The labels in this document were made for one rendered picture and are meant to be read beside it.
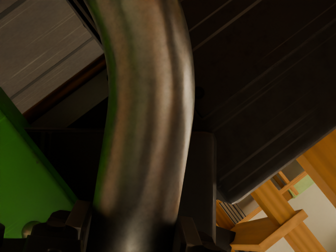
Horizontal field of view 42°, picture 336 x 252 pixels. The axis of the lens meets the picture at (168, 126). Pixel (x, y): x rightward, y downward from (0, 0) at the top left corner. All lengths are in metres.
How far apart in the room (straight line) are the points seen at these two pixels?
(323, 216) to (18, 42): 9.43
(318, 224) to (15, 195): 9.68
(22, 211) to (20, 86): 0.57
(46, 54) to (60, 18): 0.08
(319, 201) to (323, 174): 8.91
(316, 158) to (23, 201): 0.83
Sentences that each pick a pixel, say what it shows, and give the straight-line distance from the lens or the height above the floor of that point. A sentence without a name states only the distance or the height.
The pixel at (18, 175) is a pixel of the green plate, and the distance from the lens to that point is 0.20.
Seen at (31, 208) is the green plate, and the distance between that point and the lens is 0.20.
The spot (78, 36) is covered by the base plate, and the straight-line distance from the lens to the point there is 0.73.
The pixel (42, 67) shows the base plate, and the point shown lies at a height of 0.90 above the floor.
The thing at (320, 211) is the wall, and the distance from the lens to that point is 9.87.
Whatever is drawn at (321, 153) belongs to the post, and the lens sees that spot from 0.98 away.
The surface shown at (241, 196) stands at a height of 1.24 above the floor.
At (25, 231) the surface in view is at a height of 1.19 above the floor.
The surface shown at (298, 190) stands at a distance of 9.19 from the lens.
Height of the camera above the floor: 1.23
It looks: 11 degrees down
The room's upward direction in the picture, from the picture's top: 143 degrees clockwise
